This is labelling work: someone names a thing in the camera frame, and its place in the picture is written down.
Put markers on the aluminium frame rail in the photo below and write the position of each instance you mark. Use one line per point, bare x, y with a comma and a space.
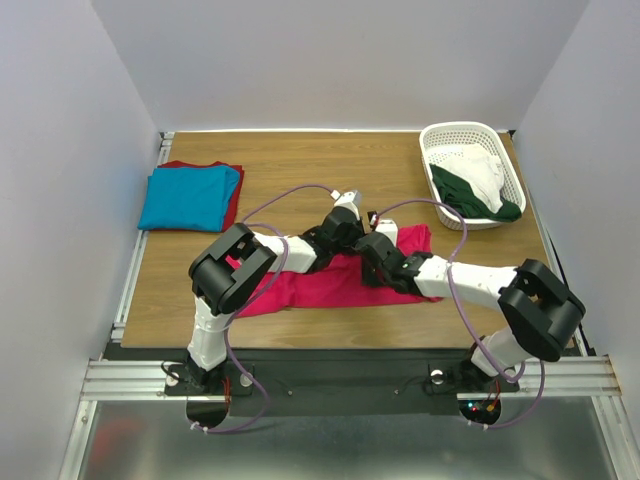
126, 428

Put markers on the blue folded t-shirt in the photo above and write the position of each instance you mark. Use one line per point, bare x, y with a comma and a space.
185, 197

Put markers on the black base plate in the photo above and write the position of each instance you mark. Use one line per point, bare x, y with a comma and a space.
337, 382

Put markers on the dark green t-shirt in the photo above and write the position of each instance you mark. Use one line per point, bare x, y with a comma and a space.
458, 194

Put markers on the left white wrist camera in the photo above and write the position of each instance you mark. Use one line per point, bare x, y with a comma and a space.
350, 198

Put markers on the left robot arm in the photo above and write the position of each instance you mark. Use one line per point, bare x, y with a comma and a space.
241, 261

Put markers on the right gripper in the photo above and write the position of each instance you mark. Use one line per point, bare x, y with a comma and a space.
368, 245

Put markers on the pink t-shirt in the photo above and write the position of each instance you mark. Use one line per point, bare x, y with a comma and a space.
339, 285

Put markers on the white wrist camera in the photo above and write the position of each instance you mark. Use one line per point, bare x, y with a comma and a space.
350, 198
387, 227

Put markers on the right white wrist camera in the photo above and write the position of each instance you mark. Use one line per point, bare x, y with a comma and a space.
387, 227

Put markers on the white plastic basket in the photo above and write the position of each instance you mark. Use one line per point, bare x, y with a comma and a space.
437, 141

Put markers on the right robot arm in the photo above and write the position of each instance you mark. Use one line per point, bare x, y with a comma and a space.
541, 311

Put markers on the dark red folded t-shirt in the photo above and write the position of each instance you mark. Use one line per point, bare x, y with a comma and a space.
235, 187

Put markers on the white t-shirt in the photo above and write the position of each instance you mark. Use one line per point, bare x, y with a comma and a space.
480, 169

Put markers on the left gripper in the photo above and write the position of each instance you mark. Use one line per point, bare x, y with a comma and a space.
358, 228

